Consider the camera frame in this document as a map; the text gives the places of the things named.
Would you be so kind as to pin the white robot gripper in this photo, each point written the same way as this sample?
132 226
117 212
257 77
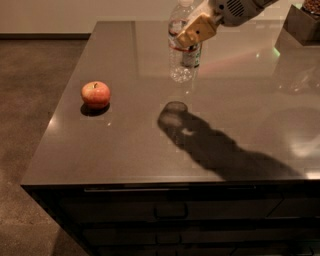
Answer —
230 13

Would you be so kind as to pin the clear plastic water bottle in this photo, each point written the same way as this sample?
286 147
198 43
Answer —
179 19

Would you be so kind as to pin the green white 7up can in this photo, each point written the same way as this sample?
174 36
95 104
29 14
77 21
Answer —
191 57

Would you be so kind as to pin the dark box with snacks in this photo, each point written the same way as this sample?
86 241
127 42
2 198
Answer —
300 29

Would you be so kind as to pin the red apple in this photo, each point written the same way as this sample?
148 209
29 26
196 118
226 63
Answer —
96 95

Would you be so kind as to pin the dark cabinet drawers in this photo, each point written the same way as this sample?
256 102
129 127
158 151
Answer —
191 220

